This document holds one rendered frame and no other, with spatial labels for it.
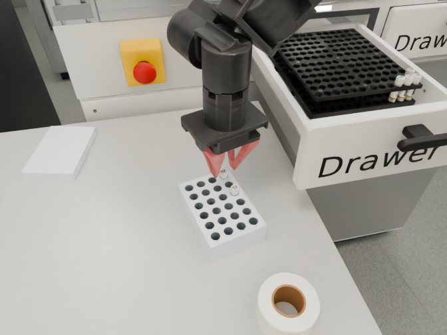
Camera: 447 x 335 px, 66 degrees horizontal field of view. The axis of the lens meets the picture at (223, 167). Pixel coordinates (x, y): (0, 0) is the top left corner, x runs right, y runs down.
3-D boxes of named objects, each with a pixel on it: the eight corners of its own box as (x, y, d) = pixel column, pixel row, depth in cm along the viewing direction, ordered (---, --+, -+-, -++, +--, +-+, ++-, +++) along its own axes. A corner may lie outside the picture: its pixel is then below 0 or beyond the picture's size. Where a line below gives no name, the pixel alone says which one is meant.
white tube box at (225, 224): (265, 240, 49) (267, 224, 46) (211, 263, 47) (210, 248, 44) (227, 183, 57) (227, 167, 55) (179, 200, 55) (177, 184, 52)
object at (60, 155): (75, 180, 58) (72, 173, 57) (24, 179, 58) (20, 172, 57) (98, 133, 67) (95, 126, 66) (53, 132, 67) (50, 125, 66)
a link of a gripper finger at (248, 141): (193, 165, 53) (191, 115, 47) (233, 149, 56) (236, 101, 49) (215, 194, 49) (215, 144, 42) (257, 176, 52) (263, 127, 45)
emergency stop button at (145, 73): (157, 84, 62) (155, 64, 59) (135, 87, 61) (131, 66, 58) (156, 76, 64) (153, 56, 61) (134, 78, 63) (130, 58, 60)
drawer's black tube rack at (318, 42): (407, 118, 58) (423, 84, 53) (308, 133, 55) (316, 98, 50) (345, 58, 73) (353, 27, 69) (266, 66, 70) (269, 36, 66)
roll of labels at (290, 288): (247, 332, 40) (249, 318, 37) (265, 280, 45) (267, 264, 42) (306, 356, 38) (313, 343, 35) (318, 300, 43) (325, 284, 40)
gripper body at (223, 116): (179, 127, 47) (175, 78, 42) (243, 106, 50) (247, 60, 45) (202, 155, 43) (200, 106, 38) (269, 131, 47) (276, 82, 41)
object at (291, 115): (461, 147, 53) (482, 113, 48) (303, 173, 49) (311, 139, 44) (341, 38, 81) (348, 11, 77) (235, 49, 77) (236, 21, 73)
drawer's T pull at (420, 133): (453, 145, 43) (458, 136, 42) (400, 153, 42) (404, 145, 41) (434, 127, 46) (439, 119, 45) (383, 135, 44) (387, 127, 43)
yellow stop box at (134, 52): (166, 85, 65) (161, 48, 60) (128, 90, 63) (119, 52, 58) (163, 72, 68) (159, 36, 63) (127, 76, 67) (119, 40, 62)
